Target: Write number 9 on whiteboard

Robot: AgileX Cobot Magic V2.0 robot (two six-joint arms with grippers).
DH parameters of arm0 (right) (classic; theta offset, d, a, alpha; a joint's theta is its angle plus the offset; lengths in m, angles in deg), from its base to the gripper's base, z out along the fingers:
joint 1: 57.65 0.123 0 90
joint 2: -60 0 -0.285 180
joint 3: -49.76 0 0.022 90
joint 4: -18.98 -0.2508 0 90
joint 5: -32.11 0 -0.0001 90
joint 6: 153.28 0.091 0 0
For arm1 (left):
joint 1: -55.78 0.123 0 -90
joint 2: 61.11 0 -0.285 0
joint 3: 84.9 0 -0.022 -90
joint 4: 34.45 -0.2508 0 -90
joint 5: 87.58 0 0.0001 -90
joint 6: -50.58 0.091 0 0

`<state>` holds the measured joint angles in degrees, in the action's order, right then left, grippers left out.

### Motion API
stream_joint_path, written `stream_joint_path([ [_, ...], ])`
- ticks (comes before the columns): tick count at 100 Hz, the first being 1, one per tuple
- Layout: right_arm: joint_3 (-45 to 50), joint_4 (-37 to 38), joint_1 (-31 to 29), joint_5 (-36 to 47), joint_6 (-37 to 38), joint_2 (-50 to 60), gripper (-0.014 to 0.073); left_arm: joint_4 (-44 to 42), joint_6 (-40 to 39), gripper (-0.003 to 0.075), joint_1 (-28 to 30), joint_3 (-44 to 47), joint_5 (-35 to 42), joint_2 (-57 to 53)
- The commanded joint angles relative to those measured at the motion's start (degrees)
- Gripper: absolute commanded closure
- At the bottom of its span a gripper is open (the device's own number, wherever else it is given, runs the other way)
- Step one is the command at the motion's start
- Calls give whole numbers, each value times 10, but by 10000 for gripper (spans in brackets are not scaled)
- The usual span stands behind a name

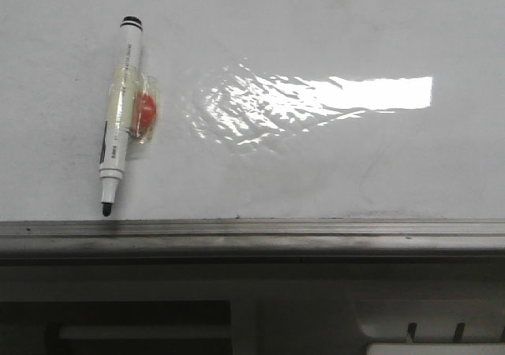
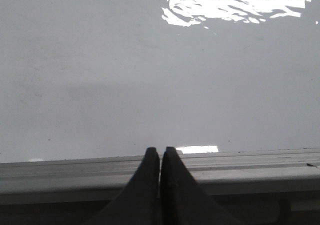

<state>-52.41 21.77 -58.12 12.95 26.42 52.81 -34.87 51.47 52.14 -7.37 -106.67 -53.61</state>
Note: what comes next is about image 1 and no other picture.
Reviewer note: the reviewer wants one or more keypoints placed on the red round magnet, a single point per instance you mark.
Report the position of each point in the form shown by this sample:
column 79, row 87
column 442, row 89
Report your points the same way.
column 144, row 113

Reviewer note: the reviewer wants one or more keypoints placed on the grey aluminium whiteboard frame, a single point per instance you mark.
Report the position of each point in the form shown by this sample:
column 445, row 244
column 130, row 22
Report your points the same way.
column 249, row 239

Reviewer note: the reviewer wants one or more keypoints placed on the white plastic tray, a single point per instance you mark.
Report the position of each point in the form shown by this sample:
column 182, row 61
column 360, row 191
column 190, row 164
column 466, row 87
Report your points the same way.
column 436, row 349

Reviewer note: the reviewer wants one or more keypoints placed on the clear adhesive tape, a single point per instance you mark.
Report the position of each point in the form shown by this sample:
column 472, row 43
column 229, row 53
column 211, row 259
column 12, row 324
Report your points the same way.
column 133, row 104

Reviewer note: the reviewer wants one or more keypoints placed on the white whiteboard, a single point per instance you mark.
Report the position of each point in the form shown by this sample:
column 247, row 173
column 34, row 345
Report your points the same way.
column 383, row 109

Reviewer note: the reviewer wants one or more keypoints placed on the white whiteboard marker black tip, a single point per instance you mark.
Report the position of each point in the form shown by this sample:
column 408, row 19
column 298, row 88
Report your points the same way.
column 115, row 145

